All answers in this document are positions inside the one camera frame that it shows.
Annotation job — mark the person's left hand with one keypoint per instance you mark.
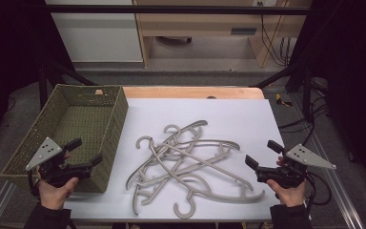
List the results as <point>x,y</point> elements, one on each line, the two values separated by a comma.
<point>55,197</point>

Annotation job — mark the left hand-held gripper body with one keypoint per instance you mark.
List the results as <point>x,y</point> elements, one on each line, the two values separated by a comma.
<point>44,152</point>

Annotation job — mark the black metal stand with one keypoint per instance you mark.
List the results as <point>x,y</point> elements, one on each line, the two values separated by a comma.
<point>43,82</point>
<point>306,89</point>

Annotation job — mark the light wooden desk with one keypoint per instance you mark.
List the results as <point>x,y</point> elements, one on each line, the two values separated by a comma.
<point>197,24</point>

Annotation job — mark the white cabinet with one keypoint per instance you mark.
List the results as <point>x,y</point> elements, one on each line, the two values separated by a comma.
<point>98,38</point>

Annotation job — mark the black curtain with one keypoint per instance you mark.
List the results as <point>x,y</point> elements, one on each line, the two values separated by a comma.
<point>9,47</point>
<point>352,79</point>

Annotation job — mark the person's right hand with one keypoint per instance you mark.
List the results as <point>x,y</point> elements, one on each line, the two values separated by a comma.
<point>290,197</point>

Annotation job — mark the black horizontal frame bar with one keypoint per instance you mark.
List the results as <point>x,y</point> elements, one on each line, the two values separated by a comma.
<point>171,9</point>

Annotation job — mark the green woven basket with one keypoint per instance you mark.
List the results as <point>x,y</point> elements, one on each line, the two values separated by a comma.
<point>82,120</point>

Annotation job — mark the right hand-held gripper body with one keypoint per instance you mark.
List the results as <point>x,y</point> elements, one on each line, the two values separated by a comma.
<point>305,157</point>

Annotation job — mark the wooden table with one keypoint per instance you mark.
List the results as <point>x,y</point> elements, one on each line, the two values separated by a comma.
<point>178,92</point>

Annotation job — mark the yellow and black tool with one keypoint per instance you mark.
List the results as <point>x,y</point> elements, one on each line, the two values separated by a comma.
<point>281,100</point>

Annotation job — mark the white board mat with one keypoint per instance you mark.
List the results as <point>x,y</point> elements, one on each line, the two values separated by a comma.
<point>203,111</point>

